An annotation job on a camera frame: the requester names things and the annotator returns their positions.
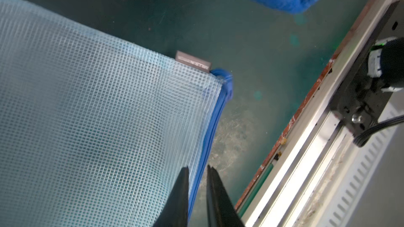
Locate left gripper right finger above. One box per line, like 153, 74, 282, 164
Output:
206, 165, 244, 227

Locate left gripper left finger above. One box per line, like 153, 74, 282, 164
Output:
153, 167, 189, 227

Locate light blue document bag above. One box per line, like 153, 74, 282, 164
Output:
1, 0, 233, 227

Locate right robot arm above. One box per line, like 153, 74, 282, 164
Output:
367, 37, 404, 92

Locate white vent strip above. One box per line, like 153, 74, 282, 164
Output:
318, 100, 404, 227

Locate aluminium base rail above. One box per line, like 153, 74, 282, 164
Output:
236, 0, 404, 227

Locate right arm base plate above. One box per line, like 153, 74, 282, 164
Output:
330, 0, 404, 136

